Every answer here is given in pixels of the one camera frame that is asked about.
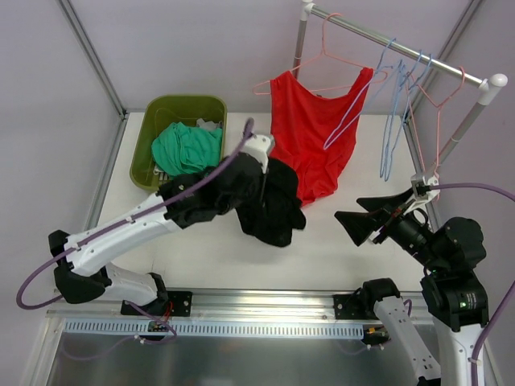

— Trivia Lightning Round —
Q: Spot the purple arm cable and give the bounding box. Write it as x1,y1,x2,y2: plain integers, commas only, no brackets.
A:
416,183,515,386
15,117,255,310

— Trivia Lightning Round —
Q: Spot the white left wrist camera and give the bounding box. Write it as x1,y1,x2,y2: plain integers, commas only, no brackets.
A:
241,133,275,175

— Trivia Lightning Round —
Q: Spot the red tank top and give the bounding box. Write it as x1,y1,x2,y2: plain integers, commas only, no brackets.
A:
271,68,373,206

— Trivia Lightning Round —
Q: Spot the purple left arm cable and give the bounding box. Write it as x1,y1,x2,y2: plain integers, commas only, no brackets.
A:
15,117,255,310

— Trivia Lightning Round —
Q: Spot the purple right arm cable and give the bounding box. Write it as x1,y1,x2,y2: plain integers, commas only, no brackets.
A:
416,183,515,386

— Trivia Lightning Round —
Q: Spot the pink hanger with red top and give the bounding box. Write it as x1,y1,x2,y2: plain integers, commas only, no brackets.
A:
251,12,389,96

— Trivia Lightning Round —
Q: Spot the grey tank top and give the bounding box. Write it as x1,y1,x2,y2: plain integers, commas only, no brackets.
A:
196,118,223,131

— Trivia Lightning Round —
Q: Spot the pink wire hanger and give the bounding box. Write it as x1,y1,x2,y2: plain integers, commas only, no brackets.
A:
407,66,466,177

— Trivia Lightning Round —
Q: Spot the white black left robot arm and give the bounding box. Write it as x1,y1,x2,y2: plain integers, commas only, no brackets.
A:
49,152,268,314

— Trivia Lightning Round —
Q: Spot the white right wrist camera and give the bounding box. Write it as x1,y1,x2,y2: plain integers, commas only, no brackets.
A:
406,172,440,213

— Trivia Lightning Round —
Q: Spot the white slotted cable duct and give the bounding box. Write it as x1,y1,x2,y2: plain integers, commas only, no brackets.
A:
64,318,365,340

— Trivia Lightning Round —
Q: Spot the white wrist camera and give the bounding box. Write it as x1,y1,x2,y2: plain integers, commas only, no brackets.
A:
241,133,275,175
406,172,440,213

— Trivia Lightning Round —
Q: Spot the green tank top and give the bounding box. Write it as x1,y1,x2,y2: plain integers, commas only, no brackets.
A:
151,122,223,177

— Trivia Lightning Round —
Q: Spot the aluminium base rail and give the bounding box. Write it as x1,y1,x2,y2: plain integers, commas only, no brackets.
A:
47,285,435,322

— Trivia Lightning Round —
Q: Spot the black tank top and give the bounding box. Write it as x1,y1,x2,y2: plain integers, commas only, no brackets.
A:
237,158,307,248

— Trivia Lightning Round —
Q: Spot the olive green plastic basket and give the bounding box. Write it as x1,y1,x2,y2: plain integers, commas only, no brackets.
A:
130,94,227,191

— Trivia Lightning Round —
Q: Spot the silver white clothes rack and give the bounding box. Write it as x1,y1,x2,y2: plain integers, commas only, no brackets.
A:
293,1,509,174

